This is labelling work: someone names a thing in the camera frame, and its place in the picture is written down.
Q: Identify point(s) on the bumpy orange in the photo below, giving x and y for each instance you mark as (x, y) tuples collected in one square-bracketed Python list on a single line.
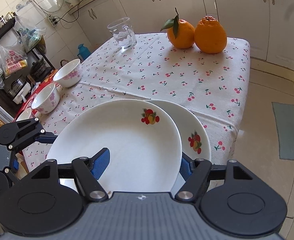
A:
[(210, 37)]

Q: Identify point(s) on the white floral bowl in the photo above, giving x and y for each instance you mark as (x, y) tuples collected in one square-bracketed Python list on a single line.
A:
[(69, 74), (46, 100), (28, 113)]

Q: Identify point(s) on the red snack box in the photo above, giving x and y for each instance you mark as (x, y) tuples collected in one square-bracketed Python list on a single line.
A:
[(47, 81)]

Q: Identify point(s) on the teal thermos bottle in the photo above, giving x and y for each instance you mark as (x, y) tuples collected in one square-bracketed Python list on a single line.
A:
[(83, 52)]

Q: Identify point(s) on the orange with leaf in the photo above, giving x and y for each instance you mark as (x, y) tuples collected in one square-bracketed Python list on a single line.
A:
[(180, 32)]

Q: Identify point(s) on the white power strip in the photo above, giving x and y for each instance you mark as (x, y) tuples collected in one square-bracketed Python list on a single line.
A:
[(53, 21)]

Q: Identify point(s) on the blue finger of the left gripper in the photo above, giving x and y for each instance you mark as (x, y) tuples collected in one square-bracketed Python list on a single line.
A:
[(19, 135), (7, 179)]

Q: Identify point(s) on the white kitchen cabinets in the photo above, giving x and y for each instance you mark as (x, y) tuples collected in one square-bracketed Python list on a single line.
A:
[(268, 25)]

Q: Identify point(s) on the black storage shelf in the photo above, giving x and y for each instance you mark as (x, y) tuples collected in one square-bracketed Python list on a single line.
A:
[(15, 89)]

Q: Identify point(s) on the plastic bag with snacks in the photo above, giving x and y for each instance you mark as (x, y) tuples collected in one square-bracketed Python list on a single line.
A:
[(13, 59)]

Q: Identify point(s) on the white plate with stain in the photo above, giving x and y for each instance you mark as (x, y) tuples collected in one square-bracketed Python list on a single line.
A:
[(194, 132)]

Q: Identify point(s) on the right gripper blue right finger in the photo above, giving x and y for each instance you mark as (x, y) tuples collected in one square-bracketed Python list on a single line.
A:
[(195, 172)]

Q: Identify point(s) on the cherry print tablecloth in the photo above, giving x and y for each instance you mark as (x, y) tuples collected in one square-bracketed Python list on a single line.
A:
[(212, 86)]

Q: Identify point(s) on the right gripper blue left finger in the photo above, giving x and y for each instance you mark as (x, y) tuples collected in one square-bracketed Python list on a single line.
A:
[(87, 173)]

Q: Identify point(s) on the glass water mug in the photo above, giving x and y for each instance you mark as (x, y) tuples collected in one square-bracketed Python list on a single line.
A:
[(123, 32)]

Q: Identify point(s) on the blue floor mat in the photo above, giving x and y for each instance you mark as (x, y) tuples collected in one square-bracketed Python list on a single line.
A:
[(284, 118)]

